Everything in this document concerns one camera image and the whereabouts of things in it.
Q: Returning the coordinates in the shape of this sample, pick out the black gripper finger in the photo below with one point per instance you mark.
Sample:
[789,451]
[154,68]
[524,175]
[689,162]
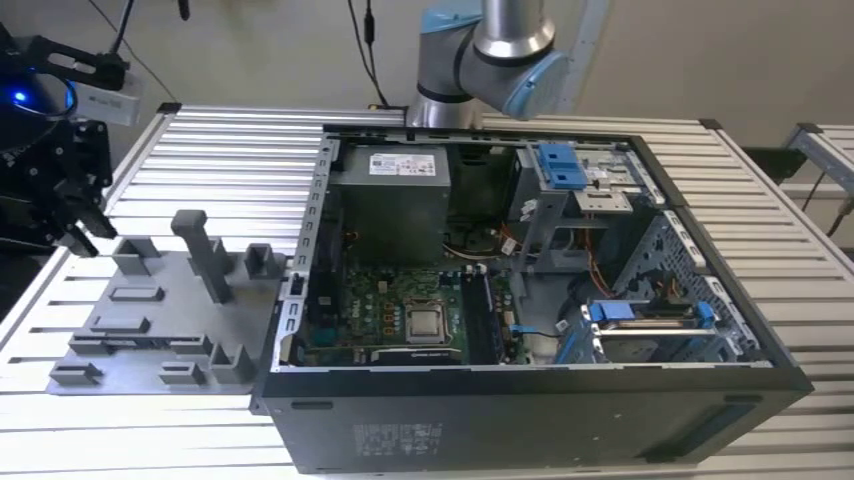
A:
[90,212]
[74,240]

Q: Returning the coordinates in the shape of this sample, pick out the dark RAM stick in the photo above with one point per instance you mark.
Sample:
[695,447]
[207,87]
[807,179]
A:
[473,320]
[143,343]

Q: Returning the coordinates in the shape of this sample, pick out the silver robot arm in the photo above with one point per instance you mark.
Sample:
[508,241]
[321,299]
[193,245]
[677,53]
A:
[508,30]

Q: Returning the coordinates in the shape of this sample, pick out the grey parts rack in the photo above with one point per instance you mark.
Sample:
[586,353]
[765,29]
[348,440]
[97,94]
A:
[181,320]

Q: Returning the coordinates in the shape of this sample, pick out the black hanging object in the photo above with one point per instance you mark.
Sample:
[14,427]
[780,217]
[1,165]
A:
[183,10]

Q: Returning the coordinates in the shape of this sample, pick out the grey power supply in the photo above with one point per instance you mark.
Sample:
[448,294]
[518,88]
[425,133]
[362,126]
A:
[394,220]

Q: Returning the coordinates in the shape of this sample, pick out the green motherboard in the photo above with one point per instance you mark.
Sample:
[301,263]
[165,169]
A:
[394,287]

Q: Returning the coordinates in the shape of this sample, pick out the CPU socket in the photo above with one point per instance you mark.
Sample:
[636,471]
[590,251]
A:
[425,302]

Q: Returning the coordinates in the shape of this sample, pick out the silver CPU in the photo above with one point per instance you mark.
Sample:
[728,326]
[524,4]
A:
[425,326]

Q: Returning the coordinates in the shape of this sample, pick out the black graphics card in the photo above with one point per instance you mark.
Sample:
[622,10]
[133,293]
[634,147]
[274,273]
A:
[417,356]

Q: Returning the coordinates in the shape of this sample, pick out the black PC case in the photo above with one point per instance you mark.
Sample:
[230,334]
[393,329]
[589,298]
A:
[468,430]

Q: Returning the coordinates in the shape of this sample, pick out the blue drive bay latch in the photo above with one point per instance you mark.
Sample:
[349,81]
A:
[557,162]

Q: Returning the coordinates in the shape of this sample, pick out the silver drive cage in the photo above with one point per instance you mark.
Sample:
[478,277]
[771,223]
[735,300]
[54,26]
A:
[604,202]

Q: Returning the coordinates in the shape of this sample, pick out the blue disk carrier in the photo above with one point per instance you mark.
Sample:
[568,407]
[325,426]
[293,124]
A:
[610,311]

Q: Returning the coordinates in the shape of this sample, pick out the neighbouring metal slat table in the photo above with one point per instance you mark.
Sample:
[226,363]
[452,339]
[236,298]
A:
[824,150]

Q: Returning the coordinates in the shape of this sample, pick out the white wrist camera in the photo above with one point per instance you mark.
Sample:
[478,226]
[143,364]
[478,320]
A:
[107,102]

